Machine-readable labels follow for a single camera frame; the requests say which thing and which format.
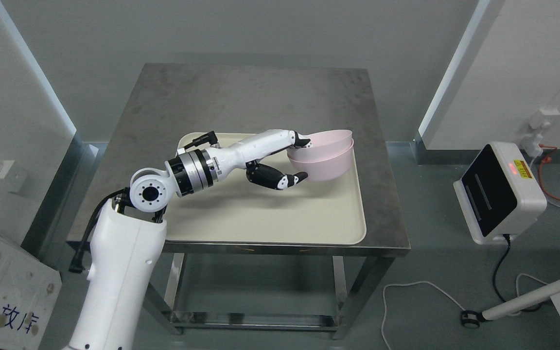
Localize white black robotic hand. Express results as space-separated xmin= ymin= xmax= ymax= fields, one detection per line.
xmin=203 ymin=129 xmax=312 ymax=190

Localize pink bowl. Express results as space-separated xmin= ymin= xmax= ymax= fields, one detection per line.
xmin=287 ymin=129 xmax=353 ymax=162
xmin=288 ymin=141 xmax=356 ymax=182

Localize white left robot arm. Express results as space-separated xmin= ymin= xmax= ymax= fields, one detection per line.
xmin=66 ymin=148 xmax=223 ymax=350

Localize stainless steel table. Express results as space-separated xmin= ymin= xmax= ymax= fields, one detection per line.
xmin=66 ymin=63 xmax=411 ymax=340

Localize cream plastic tray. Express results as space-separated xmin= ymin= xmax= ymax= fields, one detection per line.
xmin=163 ymin=151 xmax=366 ymax=246

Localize white black box device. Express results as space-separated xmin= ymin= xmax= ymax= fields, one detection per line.
xmin=453 ymin=141 xmax=547 ymax=245

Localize white signboard blue characters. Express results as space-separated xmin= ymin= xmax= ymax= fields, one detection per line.
xmin=0 ymin=236 xmax=62 ymax=350

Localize white wheeled stand leg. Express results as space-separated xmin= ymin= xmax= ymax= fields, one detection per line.
xmin=460 ymin=280 xmax=560 ymax=329

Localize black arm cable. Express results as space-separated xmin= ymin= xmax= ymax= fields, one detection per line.
xmin=68 ymin=131 xmax=218 ymax=274

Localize white wall socket left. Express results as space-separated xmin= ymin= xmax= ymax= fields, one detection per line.
xmin=0 ymin=160 xmax=28 ymax=193

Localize white wall socket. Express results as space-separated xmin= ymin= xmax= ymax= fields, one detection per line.
xmin=0 ymin=160 xmax=28 ymax=193
xmin=520 ymin=108 xmax=560 ymax=158

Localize black power cable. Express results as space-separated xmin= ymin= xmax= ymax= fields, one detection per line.
xmin=492 ymin=234 xmax=542 ymax=313

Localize white wall socket right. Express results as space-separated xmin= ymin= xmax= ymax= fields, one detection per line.
xmin=520 ymin=108 xmax=560 ymax=158

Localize white floor cable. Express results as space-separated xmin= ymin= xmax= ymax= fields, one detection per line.
xmin=381 ymin=273 xmax=553 ymax=350

